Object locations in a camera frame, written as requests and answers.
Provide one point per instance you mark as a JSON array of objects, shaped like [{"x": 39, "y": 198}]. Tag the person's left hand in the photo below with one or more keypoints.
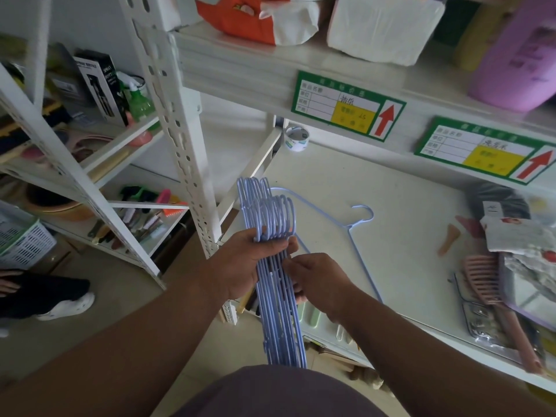
[{"x": 234, "y": 264}]

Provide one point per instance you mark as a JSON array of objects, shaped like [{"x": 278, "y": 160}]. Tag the person's right hand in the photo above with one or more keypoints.
[{"x": 326, "y": 286}]

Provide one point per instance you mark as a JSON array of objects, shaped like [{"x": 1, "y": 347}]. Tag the white metal rack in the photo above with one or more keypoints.
[{"x": 243, "y": 69}]

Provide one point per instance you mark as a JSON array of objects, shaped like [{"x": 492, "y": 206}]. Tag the person's right forearm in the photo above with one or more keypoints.
[{"x": 434, "y": 369}]

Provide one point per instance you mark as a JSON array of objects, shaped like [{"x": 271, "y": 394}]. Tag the person's mauve shirt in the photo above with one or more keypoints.
[{"x": 278, "y": 395}]

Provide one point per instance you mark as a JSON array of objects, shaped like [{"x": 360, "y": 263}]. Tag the tan wooden stick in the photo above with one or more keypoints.
[{"x": 245, "y": 299}]

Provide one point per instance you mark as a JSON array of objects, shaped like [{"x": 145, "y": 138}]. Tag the small orange comb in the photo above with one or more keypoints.
[{"x": 178, "y": 210}]

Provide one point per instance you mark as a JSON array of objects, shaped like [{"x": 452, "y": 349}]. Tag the row of kitchen knives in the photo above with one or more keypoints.
[{"x": 134, "y": 223}]

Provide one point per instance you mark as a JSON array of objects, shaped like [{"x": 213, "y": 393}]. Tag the white tape roll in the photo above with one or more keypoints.
[{"x": 296, "y": 146}]

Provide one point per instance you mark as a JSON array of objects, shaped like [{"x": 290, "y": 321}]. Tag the small tan spatula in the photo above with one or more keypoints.
[{"x": 449, "y": 236}]

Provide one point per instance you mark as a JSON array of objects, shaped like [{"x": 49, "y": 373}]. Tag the pink wide-tooth comb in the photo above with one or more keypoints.
[{"x": 482, "y": 277}]

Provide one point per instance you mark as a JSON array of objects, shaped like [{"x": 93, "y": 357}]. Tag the salmon pink plastic scoop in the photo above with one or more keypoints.
[{"x": 141, "y": 138}]

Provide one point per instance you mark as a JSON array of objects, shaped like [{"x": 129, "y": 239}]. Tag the small pink spatula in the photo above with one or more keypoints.
[{"x": 471, "y": 225}]

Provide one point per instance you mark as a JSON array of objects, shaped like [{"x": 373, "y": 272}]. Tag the clear plastic packet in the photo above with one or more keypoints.
[{"x": 480, "y": 323}]

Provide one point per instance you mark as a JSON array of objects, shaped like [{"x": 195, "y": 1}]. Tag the orange plastic basin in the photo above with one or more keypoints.
[{"x": 65, "y": 211}]

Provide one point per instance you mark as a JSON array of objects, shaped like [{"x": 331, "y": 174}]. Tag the green price label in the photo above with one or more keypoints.
[
  {"x": 443, "y": 145},
  {"x": 317, "y": 97}
]

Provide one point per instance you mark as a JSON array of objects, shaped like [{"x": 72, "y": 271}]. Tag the green spray bottle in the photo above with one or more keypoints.
[{"x": 141, "y": 104}]

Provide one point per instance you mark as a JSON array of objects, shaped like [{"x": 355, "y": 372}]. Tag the pink plastic dish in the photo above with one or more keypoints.
[{"x": 89, "y": 143}]

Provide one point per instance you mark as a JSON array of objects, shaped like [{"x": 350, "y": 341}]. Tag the white patterned cloth pack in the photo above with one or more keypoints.
[{"x": 512, "y": 234}]

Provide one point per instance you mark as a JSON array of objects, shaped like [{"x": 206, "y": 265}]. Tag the dark grey pouch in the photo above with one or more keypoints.
[{"x": 499, "y": 197}]

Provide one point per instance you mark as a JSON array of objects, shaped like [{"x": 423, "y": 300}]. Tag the purple framed mirror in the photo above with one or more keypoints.
[{"x": 527, "y": 299}]

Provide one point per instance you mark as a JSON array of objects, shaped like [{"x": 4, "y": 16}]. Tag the white plastic basket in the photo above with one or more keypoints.
[{"x": 26, "y": 245}]

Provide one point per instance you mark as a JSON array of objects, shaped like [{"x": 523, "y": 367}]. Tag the black box white print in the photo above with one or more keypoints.
[{"x": 100, "y": 88}]

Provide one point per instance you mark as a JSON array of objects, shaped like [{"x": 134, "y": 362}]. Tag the grey packet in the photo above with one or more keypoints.
[{"x": 65, "y": 84}]

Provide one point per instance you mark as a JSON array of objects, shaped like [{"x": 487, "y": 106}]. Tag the yellow black tool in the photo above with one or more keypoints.
[{"x": 26, "y": 130}]

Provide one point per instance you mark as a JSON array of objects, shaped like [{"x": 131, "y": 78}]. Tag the white tissue pack orange edge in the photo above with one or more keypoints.
[{"x": 382, "y": 26}]

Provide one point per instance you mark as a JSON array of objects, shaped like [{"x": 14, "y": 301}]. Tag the yellow bottle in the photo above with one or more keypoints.
[{"x": 478, "y": 39}]

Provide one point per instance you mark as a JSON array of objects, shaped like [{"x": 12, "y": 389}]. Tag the purple shampoo bottle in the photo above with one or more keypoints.
[{"x": 517, "y": 60}]

